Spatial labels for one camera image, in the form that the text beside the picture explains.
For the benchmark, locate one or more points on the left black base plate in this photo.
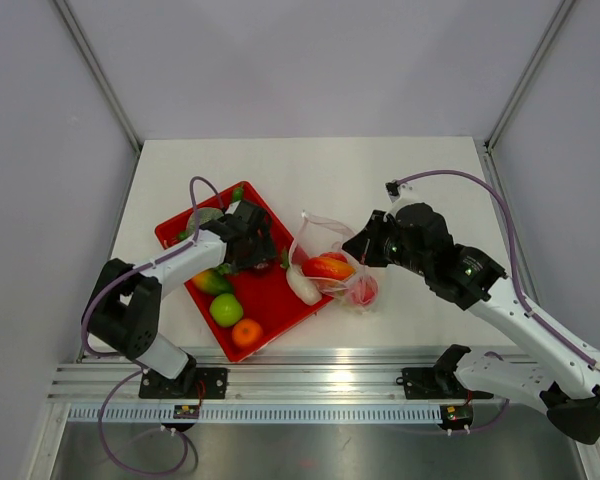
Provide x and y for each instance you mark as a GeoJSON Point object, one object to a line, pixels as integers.
{"type": "Point", "coordinates": [199, 383]}

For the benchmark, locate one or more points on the clear zip top bag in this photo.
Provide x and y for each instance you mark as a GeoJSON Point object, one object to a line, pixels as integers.
{"type": "Point", "coordinates": [316, 236]}

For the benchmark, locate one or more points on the left aluminium frame post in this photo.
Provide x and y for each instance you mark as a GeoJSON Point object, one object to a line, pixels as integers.
{"type": "Point", "coordinates": [87, 53]}

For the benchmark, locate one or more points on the yellow green mango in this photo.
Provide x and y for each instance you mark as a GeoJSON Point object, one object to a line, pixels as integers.
{"type": "Point", "coordinates": [212, 283]}

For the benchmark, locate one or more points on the white slotted cable duct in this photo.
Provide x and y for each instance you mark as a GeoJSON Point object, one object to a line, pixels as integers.
{"type": "Point", "coordinates": [418, 414]}

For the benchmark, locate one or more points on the right aluminium frame post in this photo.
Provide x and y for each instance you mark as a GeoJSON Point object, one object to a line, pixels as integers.
{"type": "Point", "coordinates": [531, 70]}

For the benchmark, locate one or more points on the aluminium frame post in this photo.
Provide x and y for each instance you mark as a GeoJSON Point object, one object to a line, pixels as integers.
{"type": "Point", "coordinates": [87, 53]}
{"type": "Point", "coordinates": [531, 70]}

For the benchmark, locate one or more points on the red tomato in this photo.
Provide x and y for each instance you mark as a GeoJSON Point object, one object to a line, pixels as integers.
{"type": "Point", "coordinates": [335, 256]}

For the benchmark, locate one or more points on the red orange mango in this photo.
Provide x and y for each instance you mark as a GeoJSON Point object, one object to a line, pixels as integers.
{"type": "Point", "coordinates": [326, 268]}

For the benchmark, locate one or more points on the orange fruit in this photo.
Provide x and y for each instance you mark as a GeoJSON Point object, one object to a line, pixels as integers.
{"type": "Point", "coordinates": [246, 333]}

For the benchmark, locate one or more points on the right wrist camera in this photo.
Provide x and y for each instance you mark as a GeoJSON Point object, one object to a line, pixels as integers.
{"type": "Point", "coordinates": [401, 191]}

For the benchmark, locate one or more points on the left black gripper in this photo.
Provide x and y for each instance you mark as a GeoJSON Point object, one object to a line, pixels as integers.
{"type": "Point", "coordinates": [264, 249]}

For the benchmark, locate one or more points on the red apple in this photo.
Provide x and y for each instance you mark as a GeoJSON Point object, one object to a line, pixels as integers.
{"type": "Point", "coordinates": [364, 291]}

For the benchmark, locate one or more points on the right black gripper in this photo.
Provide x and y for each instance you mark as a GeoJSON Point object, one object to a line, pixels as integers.
{"type": "Point", "coordinates": [364, 245]}

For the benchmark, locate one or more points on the white radish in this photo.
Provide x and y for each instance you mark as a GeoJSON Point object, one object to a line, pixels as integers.
{"type": "Point", "coordinates": [301, 286]}

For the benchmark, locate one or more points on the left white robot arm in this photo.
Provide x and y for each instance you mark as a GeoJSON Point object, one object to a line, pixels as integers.
{"type": "Point", "coordinates": [124, 308]}

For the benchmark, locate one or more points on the green chili pepper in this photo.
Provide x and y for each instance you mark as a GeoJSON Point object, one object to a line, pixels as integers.
{"type": "Point", "coordinates": [237, 193]}

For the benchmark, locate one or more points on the red plastic tray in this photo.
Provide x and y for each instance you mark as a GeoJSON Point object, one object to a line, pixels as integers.
{"type": "Point", "coordinates": [265, 297]}

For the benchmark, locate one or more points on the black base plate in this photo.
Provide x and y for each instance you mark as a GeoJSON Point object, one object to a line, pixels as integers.
{"type": "Point", "coordinates": [199, 383]}
{"type": "Point", "coordinates": [420, 382]}

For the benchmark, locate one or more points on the green apple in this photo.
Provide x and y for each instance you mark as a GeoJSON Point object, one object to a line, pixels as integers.
{"type": "Point", "coordinates": [226, 310]}

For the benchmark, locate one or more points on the aluminium mounting rail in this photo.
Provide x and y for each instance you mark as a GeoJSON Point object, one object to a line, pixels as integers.
{"type": "Point", "coordinates": [273, 376]}

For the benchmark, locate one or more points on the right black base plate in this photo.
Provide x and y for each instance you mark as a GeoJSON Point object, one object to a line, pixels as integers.
{"type": "Point", "coordinates": [420, 382]}

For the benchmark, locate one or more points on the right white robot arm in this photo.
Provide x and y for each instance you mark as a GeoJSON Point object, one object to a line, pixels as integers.
{"type": "Point", "coordinates": [565, 386]}

